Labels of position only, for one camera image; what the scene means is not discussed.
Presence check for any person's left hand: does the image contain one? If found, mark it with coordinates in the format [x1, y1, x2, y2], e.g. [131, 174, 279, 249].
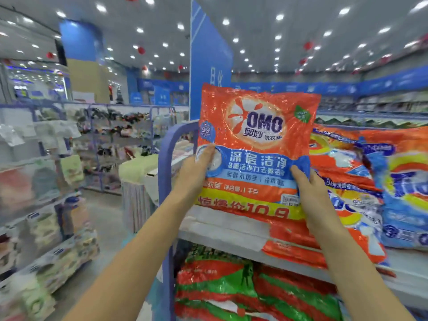
[172, 143, 216, 206]

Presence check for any person's right hand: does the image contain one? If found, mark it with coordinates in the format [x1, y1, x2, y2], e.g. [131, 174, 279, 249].
[290, 165, 340, 239]

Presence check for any orange blue detergent bag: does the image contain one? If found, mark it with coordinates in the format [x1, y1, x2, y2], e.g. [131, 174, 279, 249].
[262, 220, 397, 278]
[195, 83, 321, 221]

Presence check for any orange yellow-swirl detergent bag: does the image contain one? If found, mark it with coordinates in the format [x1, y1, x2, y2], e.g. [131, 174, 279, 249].
[381, 128, 428, 250]
[309, 125, 390, 231]

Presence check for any grey blue-framed shelf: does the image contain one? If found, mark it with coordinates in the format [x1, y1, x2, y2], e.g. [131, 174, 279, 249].
[157, 120, 428, 321]

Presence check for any red green detergent bag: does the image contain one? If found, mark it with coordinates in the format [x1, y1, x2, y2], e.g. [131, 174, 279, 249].
[174, 245, 259, 321]
[253, 263, 343, 321]

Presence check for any person's right forearm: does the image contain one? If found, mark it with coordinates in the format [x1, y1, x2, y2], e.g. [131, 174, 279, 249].
[314, 227, 415, 321]

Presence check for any person's left forearm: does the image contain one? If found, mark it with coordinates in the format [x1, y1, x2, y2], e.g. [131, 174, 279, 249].
[62, 192, 191, 321]

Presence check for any stack of yellow-green cloths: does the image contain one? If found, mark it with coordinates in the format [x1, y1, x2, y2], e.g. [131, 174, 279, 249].
[119, 153, 160, 184]

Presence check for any row of house-shaped cartons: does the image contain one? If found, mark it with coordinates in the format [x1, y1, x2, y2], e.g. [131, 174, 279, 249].
[314, 114, 428, 129]

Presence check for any blue hanging aisle sign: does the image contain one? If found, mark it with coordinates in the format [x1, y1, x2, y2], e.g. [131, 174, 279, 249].
[189, 0, 234, 121]

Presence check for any group of red lanterns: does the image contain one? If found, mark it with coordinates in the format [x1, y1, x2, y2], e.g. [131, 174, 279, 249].
[45, 0, 428, 77]

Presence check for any blue tan pillar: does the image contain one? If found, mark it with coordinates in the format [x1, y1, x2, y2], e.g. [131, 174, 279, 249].
[59, 19, 110, 104]

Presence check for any group of ceiling spotlights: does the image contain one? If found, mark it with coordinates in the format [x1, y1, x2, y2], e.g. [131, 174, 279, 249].
[0, 0, 428, 76]

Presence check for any blue back wall sign band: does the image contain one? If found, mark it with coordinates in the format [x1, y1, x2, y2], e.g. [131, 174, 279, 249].
[137, 65, 428, 97]

